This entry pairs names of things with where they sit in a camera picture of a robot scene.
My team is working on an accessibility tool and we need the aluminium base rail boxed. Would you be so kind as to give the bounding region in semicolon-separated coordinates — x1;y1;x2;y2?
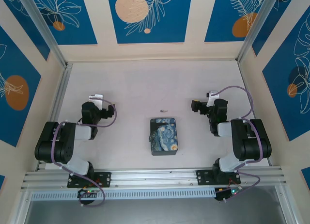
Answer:
20;166;289;192

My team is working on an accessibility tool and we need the blue floral wall panel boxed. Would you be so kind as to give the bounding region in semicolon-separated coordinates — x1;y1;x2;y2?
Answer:
262;14;310;143
0;25;42;147
24;0;98;46
204;0;270;43
107;0;193;44

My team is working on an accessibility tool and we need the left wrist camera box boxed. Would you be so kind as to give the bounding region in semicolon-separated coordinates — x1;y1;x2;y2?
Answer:
88;94;104;111

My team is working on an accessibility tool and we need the starry night painted tin box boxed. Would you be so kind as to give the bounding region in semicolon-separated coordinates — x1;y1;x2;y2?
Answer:
149;117;180;157

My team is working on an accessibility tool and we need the grey slotted cable duct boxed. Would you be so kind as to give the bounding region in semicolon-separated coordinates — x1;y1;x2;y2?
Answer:
31;188;217;201

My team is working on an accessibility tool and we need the grey metal sheet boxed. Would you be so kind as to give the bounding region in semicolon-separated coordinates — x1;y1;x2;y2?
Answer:
23;199;285;224

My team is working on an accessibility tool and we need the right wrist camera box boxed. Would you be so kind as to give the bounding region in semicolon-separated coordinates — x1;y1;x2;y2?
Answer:
205;90;220;107

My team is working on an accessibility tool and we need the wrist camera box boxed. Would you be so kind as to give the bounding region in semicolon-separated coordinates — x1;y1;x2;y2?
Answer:
205;90;220;107
88;94;104;111

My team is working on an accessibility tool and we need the aluminium frame post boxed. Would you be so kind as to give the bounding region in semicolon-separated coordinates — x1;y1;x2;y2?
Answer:
17;0;74;70
236;0;279;64

